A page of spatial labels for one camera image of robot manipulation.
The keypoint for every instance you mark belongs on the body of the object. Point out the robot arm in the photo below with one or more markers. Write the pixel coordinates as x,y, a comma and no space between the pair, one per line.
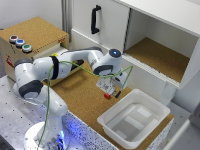
36,68

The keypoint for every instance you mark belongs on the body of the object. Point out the white sliding door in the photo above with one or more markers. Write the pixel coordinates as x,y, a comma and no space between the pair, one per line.
111,23

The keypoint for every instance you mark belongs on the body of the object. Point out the green button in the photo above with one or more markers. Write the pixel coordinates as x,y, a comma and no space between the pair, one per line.
26,47

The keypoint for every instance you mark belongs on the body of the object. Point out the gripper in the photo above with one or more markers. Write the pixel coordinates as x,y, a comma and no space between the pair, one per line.
111,81

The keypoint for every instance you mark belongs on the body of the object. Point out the white cabinet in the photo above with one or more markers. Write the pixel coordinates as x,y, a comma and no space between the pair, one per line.
160,20

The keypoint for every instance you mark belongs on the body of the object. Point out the blue button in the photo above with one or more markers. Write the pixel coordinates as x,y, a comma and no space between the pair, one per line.
20,42

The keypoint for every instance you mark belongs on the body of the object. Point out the red button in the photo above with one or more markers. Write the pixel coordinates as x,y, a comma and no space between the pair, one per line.
13,38

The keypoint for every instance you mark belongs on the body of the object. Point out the yellow block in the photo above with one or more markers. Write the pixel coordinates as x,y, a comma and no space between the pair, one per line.
54,54

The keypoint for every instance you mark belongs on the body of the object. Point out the wooden drawer box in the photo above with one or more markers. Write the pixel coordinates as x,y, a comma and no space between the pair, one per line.
36,31

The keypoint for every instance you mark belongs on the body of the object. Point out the white plastic box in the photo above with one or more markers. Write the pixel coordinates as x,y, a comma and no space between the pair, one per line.
133,121

